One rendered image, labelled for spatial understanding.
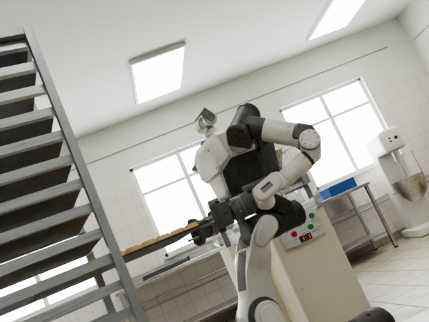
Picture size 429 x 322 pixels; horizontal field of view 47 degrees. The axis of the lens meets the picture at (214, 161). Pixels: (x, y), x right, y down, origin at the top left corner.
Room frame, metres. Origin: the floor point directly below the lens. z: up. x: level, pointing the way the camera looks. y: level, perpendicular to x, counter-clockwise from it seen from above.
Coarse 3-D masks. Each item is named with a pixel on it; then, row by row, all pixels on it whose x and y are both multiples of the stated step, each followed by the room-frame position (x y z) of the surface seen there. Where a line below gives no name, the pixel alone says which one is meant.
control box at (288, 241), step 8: (304, 224) 2.70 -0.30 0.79; (320, 224) 2.71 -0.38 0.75; (288, 232) 2.69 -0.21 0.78; (296, 232) 2.70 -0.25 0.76; (304, 232) 2.70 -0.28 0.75; (312, 232) 2.71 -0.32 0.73; (320, 232) 2.71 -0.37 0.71; (288, 240) 2.69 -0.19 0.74; (296, 240) 2.70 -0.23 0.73; (288, 248) 2.69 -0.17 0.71
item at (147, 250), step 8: (200, 224) 1.76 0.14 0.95; (184, 232) 1.74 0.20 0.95; (160, 240) 1.69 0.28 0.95; (168, 240) 1.79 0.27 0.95; (176, 240) 2.01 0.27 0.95; (144, 248) 1.66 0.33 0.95; (152, 248) 1.82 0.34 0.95; (160, 248) 2.05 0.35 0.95; (128, 256) 1.71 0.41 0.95; (136, 256) 1.89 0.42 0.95; (112, 264) 1.78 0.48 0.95; (96, 272) 1.81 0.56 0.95; (72, 280) 1.69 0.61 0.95; (80, 280) 1.88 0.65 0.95; (56, 288) 1.72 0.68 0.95; (40, 296) 1.78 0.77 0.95
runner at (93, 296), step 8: (104, 288) 1.58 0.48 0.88; (112, 288) 1.59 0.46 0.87; (120, 288) 1.60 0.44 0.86; (80, 296) 1.54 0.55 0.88; (88, 296) 1.55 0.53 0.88; (96, 296) 1.56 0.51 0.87; (64, 304) 1.52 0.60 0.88; (72, 304) 1.53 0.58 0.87; (80, 304) 1.54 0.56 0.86; (48, 312) 1.50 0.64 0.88; (56, 312) 1.51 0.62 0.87; (64, 312) 1.52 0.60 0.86; (32, 320) 1.47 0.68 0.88; (40, 320) 1.48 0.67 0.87; (48, 320) 1.49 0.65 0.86
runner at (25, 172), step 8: (48, 160) 1.57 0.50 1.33; (56, 160) 1.58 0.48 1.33; (64, 160) 1.59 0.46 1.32; (72, 160) 1.60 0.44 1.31; (24, 168) 1.53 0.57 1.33; (32, 168) 1.54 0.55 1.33; (40, 168) 1.55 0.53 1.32; (48, 168) 1.56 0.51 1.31; (56, 168) 1.59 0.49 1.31; (0, 176) 1.50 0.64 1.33; (8, 176) 1.51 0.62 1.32; (16, 176) 1.52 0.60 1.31; (24, 176) 1.53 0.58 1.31; (32, 176) 1.56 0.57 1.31; (0, 184) 1.50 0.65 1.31
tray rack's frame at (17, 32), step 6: (0, 30) 1.54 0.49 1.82; (6, 30) 1.55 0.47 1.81; (12, 30) 1.56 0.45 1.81; (18, 30) 1.57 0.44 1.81; (0, 36) 1.54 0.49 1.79; (6, 36) 1.55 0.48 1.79; (12, 36) 1.56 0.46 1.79; (18, 36) 1.58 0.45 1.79; (24, 36) 1.59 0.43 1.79; (0, 42) 1.56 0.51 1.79; (30, 54) 1.72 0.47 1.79; (30, 60) 1.76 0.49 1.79
